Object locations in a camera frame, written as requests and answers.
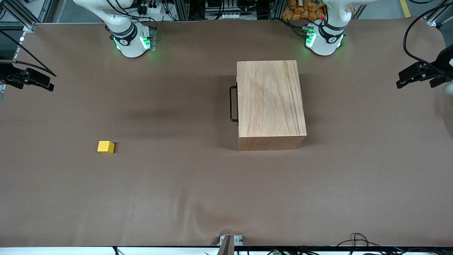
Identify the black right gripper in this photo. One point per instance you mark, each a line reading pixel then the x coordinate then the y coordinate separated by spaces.
pixel 7 73

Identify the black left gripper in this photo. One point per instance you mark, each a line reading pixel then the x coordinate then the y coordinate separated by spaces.
pixel 442 63

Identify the yellow wooden block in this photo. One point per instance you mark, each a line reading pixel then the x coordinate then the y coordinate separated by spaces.
pixel 105 147

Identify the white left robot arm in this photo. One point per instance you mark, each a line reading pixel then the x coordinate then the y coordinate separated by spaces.
pixel 324 47

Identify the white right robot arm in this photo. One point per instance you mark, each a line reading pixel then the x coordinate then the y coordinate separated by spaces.
pixel 131 47

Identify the black power plugs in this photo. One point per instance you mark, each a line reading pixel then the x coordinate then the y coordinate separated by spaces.
pixel 143 7

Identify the orange mesh bag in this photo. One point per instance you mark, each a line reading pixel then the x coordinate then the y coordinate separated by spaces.
pixel 300 10

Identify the light wooden cabinet box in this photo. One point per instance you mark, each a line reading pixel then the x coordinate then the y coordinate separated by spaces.
pixel 272 102

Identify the brown table cover sheet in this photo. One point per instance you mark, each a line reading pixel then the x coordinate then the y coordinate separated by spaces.
pixel 177 194

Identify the white power strip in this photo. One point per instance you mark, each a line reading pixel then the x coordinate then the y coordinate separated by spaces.
pixel 230 16

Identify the aluminium frame profile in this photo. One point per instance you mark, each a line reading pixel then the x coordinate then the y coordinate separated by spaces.
pixel 32 26
pixel 432 19

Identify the aluminium frame column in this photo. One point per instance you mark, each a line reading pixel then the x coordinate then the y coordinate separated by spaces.
pixel 276 9
pixel 182 9

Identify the metal clamp bracket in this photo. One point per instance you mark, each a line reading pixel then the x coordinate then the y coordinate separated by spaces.
pixel 228 244

